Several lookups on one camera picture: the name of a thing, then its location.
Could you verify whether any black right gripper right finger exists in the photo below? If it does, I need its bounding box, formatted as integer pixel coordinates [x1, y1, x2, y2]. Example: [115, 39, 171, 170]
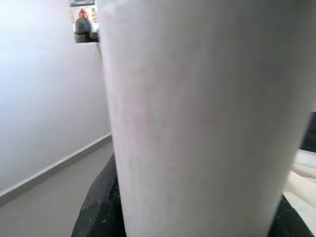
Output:
[268, 194, 314, 237]

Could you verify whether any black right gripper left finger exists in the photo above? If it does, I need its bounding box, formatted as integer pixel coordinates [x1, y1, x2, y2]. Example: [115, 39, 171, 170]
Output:
[71, 152, 127, 237]

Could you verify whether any white plastic table leg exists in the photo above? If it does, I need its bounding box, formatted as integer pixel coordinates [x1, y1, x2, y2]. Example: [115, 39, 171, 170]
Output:
[95, 0, 316, 237]

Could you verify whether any person with red headscarf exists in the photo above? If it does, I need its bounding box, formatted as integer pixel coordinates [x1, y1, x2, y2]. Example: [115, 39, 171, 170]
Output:
[74, 7, 92, 35]

